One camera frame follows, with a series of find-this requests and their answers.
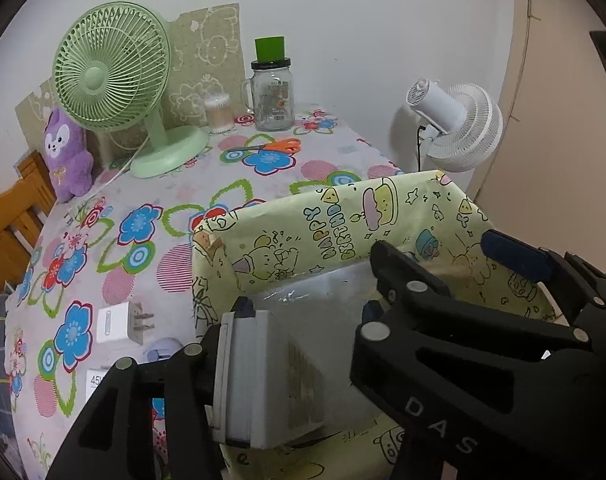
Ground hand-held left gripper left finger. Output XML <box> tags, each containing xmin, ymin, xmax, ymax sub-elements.
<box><xmin>48</xmin><ymin>296</ymin><xmax>256</xmax><ymax>480</ymax></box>

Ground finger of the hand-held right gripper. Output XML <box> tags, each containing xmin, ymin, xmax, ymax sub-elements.
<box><xmin>481</xmin><ymin>229</ymin><xmax>606</xmax><ymax>341</ymax></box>
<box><xmin>350</xmin><ymin>240</ymin><xmax>594</xmax><ymax>389</ymax></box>

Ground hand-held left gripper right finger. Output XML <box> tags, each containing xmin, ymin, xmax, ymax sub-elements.
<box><xmin>362</xmin><ymin>301</ymin><xmax>436</xmax><ymax>480</ymax></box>

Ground white rectangular box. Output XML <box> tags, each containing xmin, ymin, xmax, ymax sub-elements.
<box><xmin>210</xmin><ymin>310</ymin><xmax>326</xmax><ymax>450</ymax></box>

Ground grey-blue rounded box cutter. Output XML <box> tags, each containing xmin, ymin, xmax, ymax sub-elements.
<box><xmin>140</xmin><ymin>337</ymin><xmax>184</xmax><ymax>365</ymax></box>

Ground yellow cartoon print storage box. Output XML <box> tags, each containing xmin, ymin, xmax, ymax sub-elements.
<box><xmin>190</xmin><ymin>170</ymin><xmax>558</xmax><ymax>480</ymax></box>

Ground white power charger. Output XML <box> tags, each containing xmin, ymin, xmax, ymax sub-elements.
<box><xmin>84</xmin><ymin>367</ymin><xmax>116</xmax><ymax>406</ymax></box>

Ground beige door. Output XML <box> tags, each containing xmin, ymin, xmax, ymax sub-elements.
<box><xmin>470</xmin><ymin>0</ymin><xmax>606</xmax><ymax>281</ymax></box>

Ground floral tablecloth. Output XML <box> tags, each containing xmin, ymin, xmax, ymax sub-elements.
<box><xmin>5</xmin><ymin>105</ymin><xmax>408</xmax><ymax>480</ymax></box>

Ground white plug adapter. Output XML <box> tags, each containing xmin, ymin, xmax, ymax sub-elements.
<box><xmin>97</xmin><ymin>301</ymin><xmax>157</xmax><ymax>347</ymax></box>

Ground white standing fan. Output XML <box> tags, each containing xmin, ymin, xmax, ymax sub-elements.
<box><xmin>390</xmin><ymin>77</ymin><xmax>504</xmax><ymax>176</ymax></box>

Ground orange scissors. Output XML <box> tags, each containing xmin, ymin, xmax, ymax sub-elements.
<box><xmin>229</xmin><ymin>138</ymin><xmax>302</xmax><ymax>155</ymax></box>

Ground cotton swab container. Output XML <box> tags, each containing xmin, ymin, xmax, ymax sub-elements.
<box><xmin>204</xmin><ymin>93</ymin><xmax>232</xmax><ymax>135</ymax></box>

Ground glass jar with black lid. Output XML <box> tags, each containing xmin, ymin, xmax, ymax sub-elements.
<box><xmin>241</xmin><ymin>59</ymin><xmax>298</xmax><ymax>133</ymax></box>

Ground purple plush toy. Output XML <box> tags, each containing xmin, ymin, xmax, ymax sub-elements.
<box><xmin>43</xmin><ymin>107</ymin><xmax>95</xmax><ymax>204</ymax></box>

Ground wooden chair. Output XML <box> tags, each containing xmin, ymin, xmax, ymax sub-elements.
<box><xmin>0</xmin><ymin>152</ymin><xmax>58</xmax><ymax>298</ymax></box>

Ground green cup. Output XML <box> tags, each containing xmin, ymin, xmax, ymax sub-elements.
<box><xmin>255</xmin><ymin>36</ymin><xmax>288</xmax><ymax>63</ymax></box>

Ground beige printed board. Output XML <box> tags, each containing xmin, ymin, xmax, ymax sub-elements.
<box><xmin>15</xmin><ymin>2</ymin><xmax>244</xmax><ymax>166</ymax></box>

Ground green desk fan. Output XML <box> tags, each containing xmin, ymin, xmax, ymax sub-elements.
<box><xmin>52</xmin><ymin>1</ymin><xmax>211</xmax><ymax>179</ymax></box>

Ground black fan cable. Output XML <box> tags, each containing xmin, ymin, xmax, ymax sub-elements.
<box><xmin>415</xmin><ymin>124</ymin><xmax>430</xmax><ymax>174</ymax></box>

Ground white fan cable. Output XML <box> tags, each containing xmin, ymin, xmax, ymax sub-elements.
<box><xmin>68</xmin><ymin>135</ymin><xmax>151</xmax><ymax>208</ymax></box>

